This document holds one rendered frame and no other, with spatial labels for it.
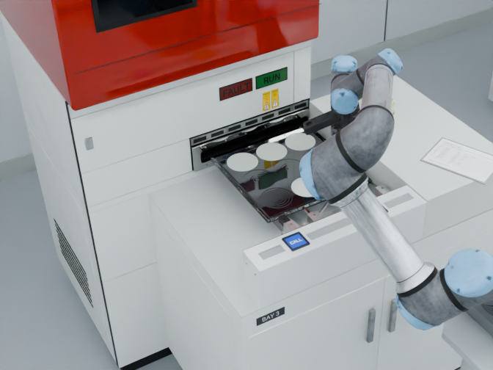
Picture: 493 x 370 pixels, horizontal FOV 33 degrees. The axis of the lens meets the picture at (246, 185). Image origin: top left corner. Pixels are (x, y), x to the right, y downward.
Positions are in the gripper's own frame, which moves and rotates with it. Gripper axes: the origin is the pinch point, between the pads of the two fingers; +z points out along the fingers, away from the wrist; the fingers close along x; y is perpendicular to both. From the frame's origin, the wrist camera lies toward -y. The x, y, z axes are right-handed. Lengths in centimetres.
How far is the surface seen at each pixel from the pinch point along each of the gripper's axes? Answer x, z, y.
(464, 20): 259, 84, 101
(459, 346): -69, 10, 28
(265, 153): 5.8, 1.7, -21.3
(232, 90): 11.7, -18.4, -31.5
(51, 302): 28, 92, -112
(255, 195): -16.2, 1.6, -24.4
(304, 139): 13.4, 1.7, -8.4
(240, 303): -53, 10, -28
